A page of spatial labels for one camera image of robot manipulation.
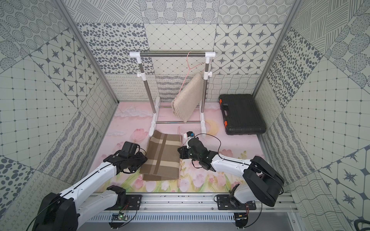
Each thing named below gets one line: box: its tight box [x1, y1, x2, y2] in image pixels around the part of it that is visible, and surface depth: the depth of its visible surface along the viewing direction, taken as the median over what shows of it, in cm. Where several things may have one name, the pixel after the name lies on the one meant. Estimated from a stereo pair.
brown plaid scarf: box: [139, 129, 183, 181], surface depth 88 cm
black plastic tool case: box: [218, 93, 267, 136], surface depth 106 cm
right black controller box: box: [234, 212, 249, 229], surface depth 73 cm
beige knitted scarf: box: [171, 73, 204, 123], surface depth 90 cm
